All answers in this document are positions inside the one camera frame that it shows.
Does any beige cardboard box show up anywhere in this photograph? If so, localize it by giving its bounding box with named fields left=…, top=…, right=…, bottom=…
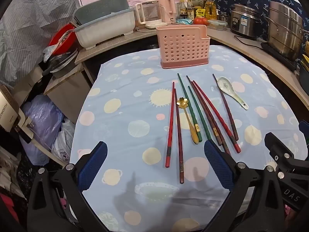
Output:
left=0, top=84, right=35, bottom=143

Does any white glass kettle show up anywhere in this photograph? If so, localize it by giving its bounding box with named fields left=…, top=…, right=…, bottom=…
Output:
left=134, top=1, right=162, bottom=30

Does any black pan with lid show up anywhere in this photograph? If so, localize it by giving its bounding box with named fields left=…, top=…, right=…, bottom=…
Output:
left=42, top=50, right=78, bottom=78

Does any black induction cooker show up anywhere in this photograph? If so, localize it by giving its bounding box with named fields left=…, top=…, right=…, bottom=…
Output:
left=260, top=41, right=298, bottom=66

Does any purple plastic bag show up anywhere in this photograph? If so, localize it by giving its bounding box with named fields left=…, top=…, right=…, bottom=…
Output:
left=20, top=94, right=65, bottom=165

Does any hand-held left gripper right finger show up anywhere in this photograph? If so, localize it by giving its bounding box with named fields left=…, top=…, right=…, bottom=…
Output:
left=204, top=139, right=285, bottom=232

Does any steel steamer pot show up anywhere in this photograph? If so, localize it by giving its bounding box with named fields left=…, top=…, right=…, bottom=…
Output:
left=264, top=1, right=305, bottom=61

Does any small wooden cabinet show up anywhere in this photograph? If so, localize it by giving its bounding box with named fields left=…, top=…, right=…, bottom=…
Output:
left=43, top=70, right=97, bottom=124

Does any gold flower spoon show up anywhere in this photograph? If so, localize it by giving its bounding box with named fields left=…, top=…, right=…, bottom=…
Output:
left=176, top=97, right=200, bottom=144

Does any grey striped cloth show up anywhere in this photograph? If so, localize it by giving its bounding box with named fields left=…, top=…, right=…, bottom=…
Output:
left=0, top=0, right=84, bottom=87

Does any grey white dish basin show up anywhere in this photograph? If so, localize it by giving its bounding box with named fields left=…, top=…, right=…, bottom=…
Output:
left=73, top=0, right=136, bottom=48

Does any white plastic bag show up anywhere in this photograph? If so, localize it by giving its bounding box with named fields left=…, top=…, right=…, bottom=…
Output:
left=51, top=119, right=76, bottom=165

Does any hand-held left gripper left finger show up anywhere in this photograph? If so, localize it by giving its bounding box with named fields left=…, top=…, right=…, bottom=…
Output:
left=27, top=141, right=108, bottom=232

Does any black power cable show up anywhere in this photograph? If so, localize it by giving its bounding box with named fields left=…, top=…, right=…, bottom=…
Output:
left=234, top=35, right=266, bottom=44

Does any dark brown chopstick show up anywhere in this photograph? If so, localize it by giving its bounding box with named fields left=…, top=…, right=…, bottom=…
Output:
left=173, top=88, right=185, bottom=184
left=212, top=74, right=239, bottom=141

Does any green chopstick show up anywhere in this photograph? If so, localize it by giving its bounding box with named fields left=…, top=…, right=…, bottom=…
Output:
left=177, top=73, right=203, bottom=143
left=188, top=85, right=213, bottom=141

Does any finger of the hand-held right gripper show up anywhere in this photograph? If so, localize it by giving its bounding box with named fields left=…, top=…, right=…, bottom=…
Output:
left=264, top=132, right=302, bottom=172
left=299, top=120, right=309, bottom=138

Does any pink perforated utensil holder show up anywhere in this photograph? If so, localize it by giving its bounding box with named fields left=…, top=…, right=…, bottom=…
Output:
left=156, top=25, right=210, bottom=69

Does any white ceramic soup spoon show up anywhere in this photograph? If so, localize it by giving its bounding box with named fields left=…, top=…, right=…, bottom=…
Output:
left=217, top=77, right=249, bottom=111

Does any steel rice cooker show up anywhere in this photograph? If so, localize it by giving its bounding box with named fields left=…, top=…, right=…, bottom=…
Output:
left=229, top=3, right=264, bottom=39

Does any blue printed tablecloth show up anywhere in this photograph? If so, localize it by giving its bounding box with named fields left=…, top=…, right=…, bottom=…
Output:
left=69, top=45, right=308, bottom=232

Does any wooden counter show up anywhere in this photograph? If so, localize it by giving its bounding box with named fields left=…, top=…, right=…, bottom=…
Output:
left=74, top=26, right=309, bottom=113

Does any red plastic basin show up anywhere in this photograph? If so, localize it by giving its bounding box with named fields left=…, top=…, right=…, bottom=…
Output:
left=48, top=24, right=78, bottom=54

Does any pink electric kettle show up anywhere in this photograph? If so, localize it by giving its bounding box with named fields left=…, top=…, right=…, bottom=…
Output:
left=156, top=0, right=176, bottom=26

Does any glass food container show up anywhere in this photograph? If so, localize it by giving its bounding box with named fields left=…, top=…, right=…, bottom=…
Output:
left=207, top=19, right=229, bottom=32

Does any dark blue yellow container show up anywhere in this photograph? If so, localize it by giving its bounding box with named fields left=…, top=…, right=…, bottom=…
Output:
left=299, top=41, right=309, bottom=90

